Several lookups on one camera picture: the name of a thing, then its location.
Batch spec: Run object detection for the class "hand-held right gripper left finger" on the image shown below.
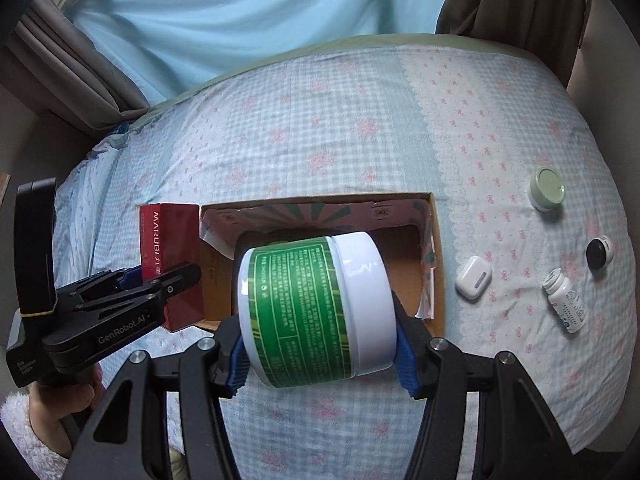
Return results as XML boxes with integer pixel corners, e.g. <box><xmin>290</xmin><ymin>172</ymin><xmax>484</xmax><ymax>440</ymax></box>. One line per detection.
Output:
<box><xmin>62</xmin><ymin>314</ymin><xmax>251</xmax><ymax>480</ymax></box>

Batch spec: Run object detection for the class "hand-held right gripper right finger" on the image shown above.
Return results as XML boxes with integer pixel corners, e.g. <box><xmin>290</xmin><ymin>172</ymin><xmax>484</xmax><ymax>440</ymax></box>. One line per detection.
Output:
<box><xmin>390</xmin><ymin>290</ymin><xmax>577</xmax><ymax>480</ymax></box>

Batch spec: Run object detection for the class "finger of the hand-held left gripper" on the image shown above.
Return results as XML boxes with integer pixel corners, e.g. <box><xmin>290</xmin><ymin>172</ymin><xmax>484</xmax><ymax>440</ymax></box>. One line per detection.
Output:
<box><xmin>55</xmin><ymin>266</ymin><xmax>146</xmax><ymax>306</ymax></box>
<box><xmin>70</xmin><ymin>261</ymin><xmax>203</xmax><ymax>322</ymax></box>

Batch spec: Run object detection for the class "red carton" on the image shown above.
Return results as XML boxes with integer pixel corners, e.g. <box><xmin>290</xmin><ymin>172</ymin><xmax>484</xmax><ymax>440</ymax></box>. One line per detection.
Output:
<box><xmin>139</xmin><ymin>202</ymin><xmax>206</xmax><ymax>333</ymax></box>

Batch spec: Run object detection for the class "white jar with green label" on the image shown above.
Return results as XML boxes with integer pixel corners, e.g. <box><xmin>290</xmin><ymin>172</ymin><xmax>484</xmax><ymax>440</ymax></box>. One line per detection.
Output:
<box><xmin>236</xmin><ymin>231</ymin><xmax>401</xmax><ymax>390</ymax></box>

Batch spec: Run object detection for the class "cardboard box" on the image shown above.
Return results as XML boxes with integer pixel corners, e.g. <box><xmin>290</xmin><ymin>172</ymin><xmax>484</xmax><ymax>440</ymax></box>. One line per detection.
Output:
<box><xmin>197</xmin><ymin>191</ymin><xmax>447</xmax><ymax>342</ymax></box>

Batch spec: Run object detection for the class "person's left hand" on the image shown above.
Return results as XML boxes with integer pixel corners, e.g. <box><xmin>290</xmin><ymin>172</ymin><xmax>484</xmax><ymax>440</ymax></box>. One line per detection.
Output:
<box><xmin>27</xmin><ymin>364</ymin><xmax>103</xmax><ymax>431</ymax></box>

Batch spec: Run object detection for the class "white earbuds case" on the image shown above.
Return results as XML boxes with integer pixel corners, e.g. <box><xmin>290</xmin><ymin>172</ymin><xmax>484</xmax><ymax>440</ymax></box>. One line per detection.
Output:
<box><xmin>455</xmin><ymin>255</ymin><xmax>494</xmax><ymax>302</ymax></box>

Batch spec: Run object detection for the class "white pill bottle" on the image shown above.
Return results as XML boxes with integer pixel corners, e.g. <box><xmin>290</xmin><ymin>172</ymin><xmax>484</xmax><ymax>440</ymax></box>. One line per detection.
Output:
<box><xmin>543</xmin><ymin>268</ymin><xmax>589</xmax><ymax>335</ymax></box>

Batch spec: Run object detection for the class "grey curtain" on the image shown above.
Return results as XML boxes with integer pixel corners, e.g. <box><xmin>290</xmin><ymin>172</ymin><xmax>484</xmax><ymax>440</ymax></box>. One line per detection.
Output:
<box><xmin>12</xmin><ymin>0</ymin><xmax>152</xmax><ymax>135</ymax></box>

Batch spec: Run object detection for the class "small black jar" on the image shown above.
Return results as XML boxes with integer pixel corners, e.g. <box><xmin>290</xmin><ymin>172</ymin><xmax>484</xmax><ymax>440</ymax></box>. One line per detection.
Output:
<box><xmin>586</xmin><ymin>235</ymin><xmax>615</xmax><ymax>274</ymax></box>

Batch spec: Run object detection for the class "small green lidded jar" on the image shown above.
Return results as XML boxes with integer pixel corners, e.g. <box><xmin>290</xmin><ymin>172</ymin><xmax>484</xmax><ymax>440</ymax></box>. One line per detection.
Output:
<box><xmin>529</xmin><ymin>166</ymin><xmax>566</xmax><ymax>213</ymax></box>

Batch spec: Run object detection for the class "checked floral bedsheet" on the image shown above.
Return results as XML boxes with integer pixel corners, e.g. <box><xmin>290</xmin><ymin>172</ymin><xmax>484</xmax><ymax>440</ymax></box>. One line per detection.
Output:
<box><xmin>52</xmin><ymin>34</ymin><xmax>632</xmax><ymax>480</ymax></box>

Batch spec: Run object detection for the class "light blue curtain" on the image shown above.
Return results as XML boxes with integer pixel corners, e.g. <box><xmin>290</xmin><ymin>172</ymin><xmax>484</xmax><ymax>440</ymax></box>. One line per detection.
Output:
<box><xmin>69</xmin><ymin>0</ymin><xmax>451</xmax><ymax>107</ymax></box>

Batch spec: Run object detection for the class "brown curtain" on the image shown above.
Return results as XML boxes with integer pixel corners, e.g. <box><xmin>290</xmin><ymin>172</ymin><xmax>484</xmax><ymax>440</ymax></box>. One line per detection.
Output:
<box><xmin>436</xmin><ymin>0</ymin><xmax>590</xmax><ymax>92</ymax></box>

